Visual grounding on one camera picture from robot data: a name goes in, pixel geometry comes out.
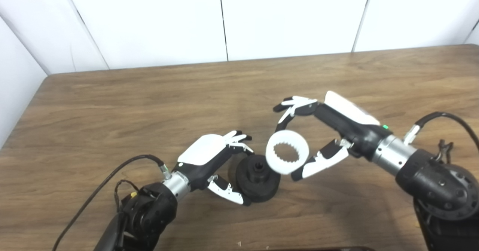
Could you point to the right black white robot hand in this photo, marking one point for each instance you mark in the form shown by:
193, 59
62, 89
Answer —
348, 122

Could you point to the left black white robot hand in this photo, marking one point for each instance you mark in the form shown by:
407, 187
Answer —
204, 153

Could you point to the round black part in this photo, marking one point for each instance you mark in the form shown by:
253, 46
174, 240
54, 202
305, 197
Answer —
258, 185

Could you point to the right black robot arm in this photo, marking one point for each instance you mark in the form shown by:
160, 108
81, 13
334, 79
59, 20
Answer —
438, 183

